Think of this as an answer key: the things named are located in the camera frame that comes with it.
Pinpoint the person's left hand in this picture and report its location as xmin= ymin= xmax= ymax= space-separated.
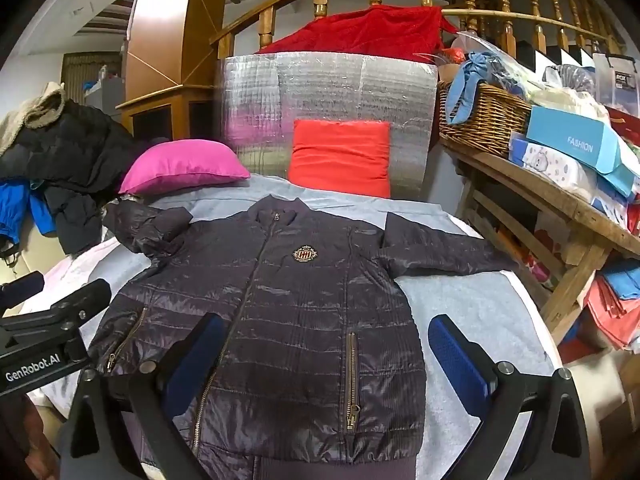
xmin=0 ymin=395 xmax=53 ymax=466

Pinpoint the blue jacket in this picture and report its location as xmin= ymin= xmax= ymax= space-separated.
xmin=0 ymin=180 xmax=58 ymax=243

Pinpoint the pink pillow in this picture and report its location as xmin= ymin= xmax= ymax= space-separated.
xmin=118 ymin=140 xmax=251 ymax=196

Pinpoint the wooden corner cabinet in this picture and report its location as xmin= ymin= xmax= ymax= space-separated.
xmin=115 ymin=0 xmax=233 ymax=143

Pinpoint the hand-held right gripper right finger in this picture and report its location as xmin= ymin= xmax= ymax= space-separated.
xmin=429 ymin=314 xmax=593 ymax=480

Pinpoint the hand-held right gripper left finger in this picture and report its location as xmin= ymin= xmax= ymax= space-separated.
xmin=59 ymin=312 xmax=228 ymax=480

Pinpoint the red pillow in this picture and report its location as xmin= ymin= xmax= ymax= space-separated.
xmin=287 ymin=120 xmax=392 ymax=199

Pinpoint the silver foil mat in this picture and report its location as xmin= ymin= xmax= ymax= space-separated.
xmin=215 ymin=51 xmax=441 ymax=201

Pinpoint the light blue cardboard box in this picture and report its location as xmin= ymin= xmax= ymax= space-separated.
xmin=525 ymin=105 xmax=640 ymax=198

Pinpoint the black puffer coat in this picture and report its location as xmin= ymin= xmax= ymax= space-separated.
xmin=0 ymin=97 xmax=171 ymax=256

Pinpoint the red quilted blanket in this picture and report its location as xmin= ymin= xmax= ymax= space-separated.
xmin=255 ymin=5 xmax=458 ymax=63

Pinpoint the cream cloth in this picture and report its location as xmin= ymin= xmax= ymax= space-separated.
xmin=532 ymin=87 xmax=613 ymax=121

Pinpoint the beige fleece garment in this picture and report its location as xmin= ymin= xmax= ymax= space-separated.
xmin=0 ymin=82 xmax=66 ymax=156

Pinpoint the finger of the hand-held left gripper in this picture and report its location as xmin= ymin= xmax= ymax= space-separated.
xmin=0 ymin=279 xmax=112 ymax=353
xmin=0 ymin=271 xmax=46 ymax=312

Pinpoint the wooden shelf unit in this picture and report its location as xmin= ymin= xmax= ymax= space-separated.
xmin=440 ymin=135 xmax=640 ymax=346

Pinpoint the clear plastic storage box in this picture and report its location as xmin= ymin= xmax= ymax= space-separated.
xmin=592 ymin=52 xmax=640 ymax=111

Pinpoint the light blue cloth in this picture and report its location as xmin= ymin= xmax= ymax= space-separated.
xmin=445 ymin=51 xmax=493 ymax=126

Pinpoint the dark quilted puffer jacket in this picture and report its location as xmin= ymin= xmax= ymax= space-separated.
xmin=87 ymin=195 xmax=521 ymax=480

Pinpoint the stack of pink cloths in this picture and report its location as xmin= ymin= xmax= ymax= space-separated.
xmin=582 ymin=260 xmax=640 ymax=353

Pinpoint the wicker basket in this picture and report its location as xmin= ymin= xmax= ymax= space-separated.
xmin=437 ymin=80 xmax=533 ymax=158

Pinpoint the grey blanket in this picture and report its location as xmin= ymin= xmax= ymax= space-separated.
xmin=20 ymin=172 xmax=566 ymax=480

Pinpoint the clear bag of clothes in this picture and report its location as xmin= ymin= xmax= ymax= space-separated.
xmin=450 ymin=30 xmax=546 ymax=96

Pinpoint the white patterned box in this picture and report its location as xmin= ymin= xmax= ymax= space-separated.
xmin=509 ymin=132 xmax=631 ymax=226

